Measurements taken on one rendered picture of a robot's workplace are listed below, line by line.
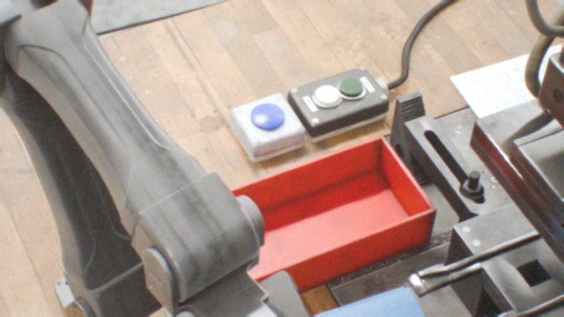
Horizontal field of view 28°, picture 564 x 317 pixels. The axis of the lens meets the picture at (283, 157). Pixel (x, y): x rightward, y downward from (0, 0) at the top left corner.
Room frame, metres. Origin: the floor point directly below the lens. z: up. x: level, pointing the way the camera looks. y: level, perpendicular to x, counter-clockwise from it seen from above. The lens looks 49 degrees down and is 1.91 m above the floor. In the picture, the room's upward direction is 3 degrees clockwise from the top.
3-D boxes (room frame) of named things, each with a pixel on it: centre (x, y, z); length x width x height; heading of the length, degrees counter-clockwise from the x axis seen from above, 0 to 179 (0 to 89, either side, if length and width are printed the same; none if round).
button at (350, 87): (0.97, -0.08, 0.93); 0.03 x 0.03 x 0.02
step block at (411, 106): (0.88, -0.15, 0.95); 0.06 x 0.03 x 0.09; 28
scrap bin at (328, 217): (0.76, -0.03, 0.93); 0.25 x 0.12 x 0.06; 118
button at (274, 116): (0.92, 0.02, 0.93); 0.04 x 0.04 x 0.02
